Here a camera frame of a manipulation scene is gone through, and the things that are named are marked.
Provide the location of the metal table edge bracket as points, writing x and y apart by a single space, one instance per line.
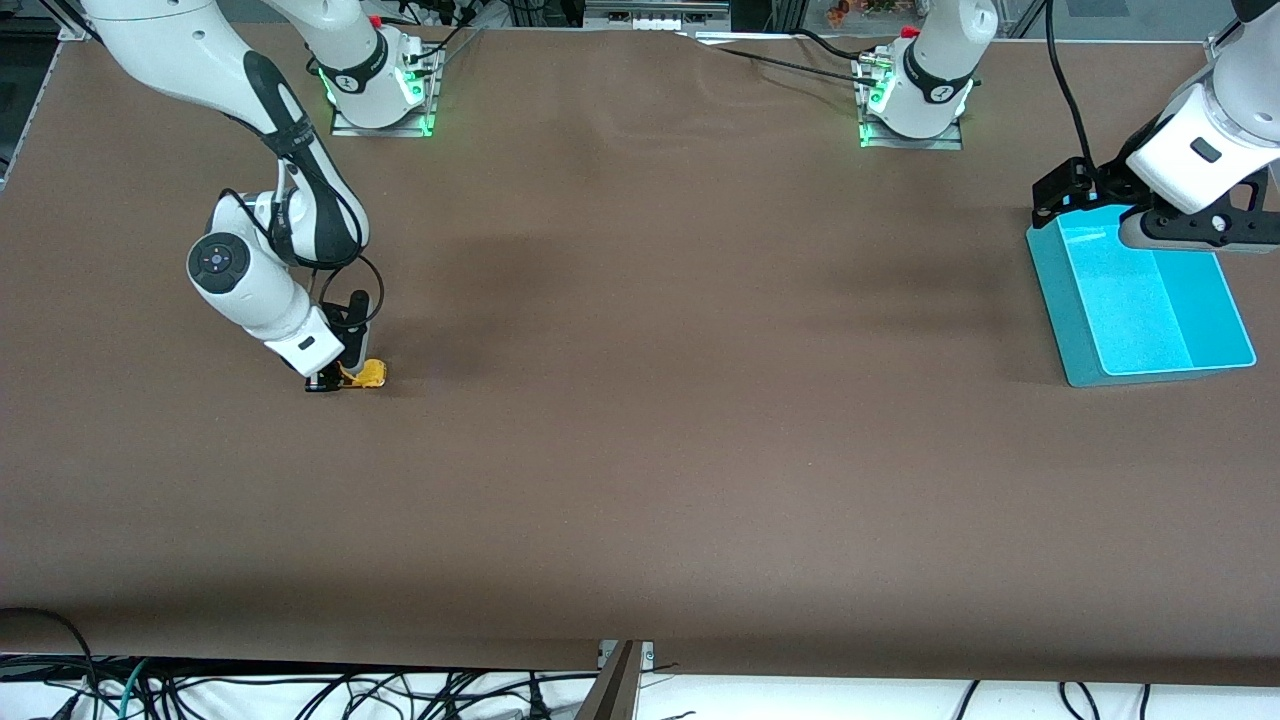
625 655

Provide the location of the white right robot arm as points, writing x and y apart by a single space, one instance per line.
200 50

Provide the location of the yellow beetle toy car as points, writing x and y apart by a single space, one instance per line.
368 375

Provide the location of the brown table cover mat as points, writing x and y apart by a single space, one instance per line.
640 400

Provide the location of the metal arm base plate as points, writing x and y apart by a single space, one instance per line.
900 143
400 130

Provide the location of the dark diagonal bar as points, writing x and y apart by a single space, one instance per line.
610 695

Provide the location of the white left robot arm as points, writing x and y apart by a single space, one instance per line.
935 70

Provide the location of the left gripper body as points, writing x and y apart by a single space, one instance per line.
1108 183

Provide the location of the aluminium frame corner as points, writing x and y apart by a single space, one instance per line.
1215 45

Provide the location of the teal plastic bin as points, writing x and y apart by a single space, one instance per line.
1150 320

